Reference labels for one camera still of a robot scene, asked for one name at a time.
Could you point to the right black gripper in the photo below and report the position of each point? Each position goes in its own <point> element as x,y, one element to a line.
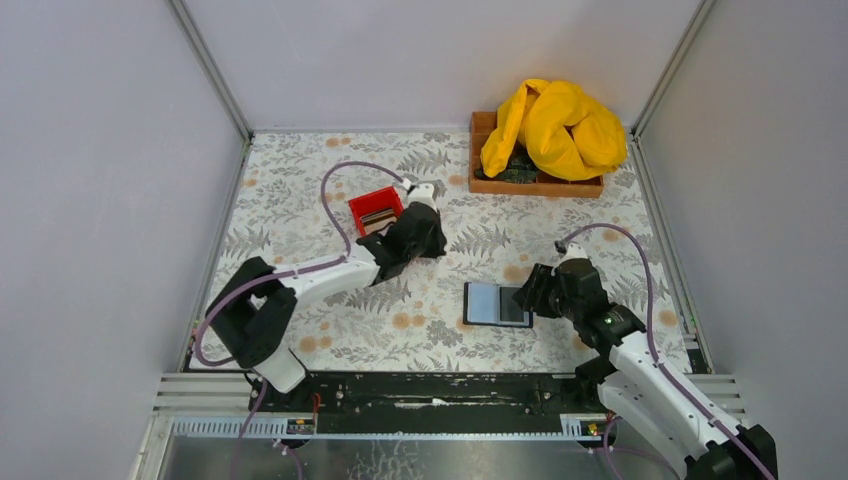
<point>538,295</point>

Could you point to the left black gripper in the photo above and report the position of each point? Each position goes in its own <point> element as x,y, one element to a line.
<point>403,229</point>

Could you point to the red plastic bin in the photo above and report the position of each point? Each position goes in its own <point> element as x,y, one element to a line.
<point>374,201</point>

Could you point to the grey metallic card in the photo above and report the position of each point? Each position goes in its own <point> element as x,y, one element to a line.
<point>510,312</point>

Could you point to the black card holder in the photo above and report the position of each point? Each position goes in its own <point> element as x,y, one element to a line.
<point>480,305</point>

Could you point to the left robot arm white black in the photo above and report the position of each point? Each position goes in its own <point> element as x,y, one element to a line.
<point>252,312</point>

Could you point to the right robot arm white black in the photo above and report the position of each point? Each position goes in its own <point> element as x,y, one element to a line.
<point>631,378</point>

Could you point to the floral table mat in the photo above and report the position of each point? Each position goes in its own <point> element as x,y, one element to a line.
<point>292,207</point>

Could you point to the dark green object in tray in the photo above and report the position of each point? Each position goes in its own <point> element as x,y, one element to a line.
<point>520,169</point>

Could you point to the wooden tray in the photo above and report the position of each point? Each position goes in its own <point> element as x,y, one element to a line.
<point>482,124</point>

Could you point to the yellow cloth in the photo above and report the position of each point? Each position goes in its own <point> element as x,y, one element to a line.
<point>566,133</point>

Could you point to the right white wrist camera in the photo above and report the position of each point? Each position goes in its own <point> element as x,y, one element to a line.
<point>569,250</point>

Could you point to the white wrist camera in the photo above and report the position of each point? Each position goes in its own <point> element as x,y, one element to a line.
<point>422,193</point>
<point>569,250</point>

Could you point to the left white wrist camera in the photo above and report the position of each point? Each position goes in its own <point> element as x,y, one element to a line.
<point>422,193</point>

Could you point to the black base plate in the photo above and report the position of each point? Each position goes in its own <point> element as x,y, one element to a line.
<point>375,403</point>

